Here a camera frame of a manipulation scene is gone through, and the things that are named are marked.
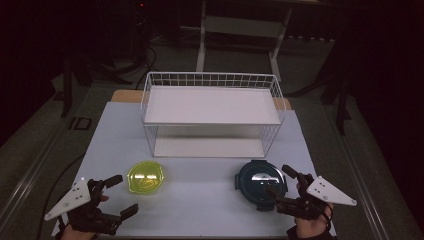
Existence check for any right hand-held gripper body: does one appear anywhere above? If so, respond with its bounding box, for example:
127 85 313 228
276 173 358 221

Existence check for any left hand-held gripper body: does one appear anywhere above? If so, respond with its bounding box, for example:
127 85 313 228
44 178 123 236

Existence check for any glass container with dark lid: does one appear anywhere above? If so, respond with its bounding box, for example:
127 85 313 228
234 159 289 212

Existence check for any yellow-green plastic bowl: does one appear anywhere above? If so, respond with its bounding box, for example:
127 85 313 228
126 160 165 195

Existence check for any white wire shelf rack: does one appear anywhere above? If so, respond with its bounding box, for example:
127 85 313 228
140 71 287 159

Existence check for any person's right hand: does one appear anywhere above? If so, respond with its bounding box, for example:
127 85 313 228
294 202 334 239

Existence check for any person's left hand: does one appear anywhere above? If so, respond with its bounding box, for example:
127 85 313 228
61 223 101 240

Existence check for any pale blue table mat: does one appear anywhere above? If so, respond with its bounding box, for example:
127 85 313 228
51 101 337 238

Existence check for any black stand leg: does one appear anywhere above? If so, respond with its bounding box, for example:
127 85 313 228
334 74 352 136

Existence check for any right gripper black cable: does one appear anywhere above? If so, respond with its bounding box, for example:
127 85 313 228
318 202 335 231

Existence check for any black floor cable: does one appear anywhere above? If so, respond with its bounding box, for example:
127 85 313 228
35 152 87 240

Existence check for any bundle of black floor cables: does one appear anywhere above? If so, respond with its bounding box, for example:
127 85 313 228
113 44 158 91

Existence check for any white metal table frame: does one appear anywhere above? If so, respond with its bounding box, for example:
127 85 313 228
195 0 295 82

